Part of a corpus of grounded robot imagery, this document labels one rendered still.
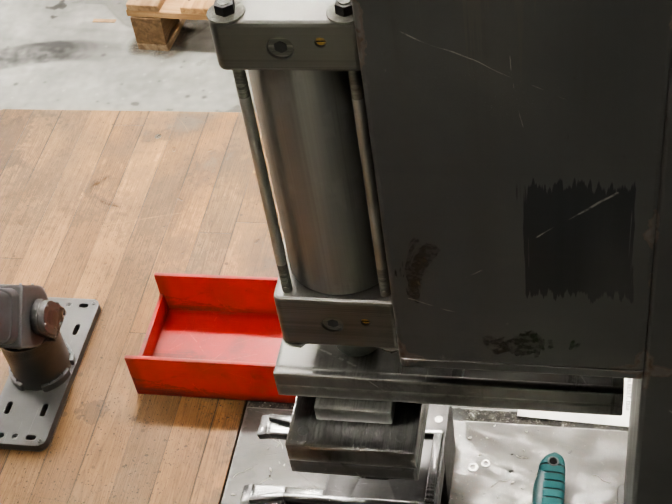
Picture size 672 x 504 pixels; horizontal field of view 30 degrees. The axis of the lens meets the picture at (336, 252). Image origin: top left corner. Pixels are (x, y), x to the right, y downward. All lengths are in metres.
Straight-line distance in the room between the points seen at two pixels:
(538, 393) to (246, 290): 0.50
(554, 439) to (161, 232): 0.54
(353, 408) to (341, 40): 0.34
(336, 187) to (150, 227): 0.73
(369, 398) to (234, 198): 0.61
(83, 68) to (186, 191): 1.85
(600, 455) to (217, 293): 0.44
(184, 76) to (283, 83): 2.50
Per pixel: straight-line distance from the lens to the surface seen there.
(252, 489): 1.14
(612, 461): 1.24
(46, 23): 3.58
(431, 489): 1.11
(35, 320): 1.27
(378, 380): 0.94
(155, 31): 3.32
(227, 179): 1.55
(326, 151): 0.78
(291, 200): 0.82
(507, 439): 1.25
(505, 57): 0.68
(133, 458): 1.30
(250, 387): 1.29
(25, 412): 1.36
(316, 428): 0.97
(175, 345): 1.37
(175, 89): 3.21
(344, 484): 1.13
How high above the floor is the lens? 1.92
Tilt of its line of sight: 45 degrees down
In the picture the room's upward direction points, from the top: 10 degrees counter-clockwise
